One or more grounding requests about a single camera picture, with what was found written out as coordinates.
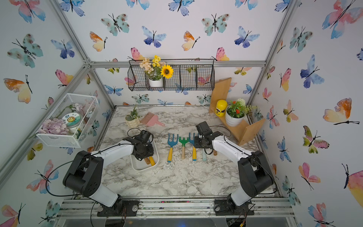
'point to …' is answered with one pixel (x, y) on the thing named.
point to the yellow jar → (221, 105)
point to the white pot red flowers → (236, 110)
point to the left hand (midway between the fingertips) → (153, 152)
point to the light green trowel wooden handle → (215, 152)
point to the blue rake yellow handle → (194, 150)
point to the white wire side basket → (88, 106)
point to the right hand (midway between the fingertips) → (199, 141)
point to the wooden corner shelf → (243, 132)
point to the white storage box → (139, 165)
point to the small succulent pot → (132, 117)
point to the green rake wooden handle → (183, 141)
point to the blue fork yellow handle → (172, 143)
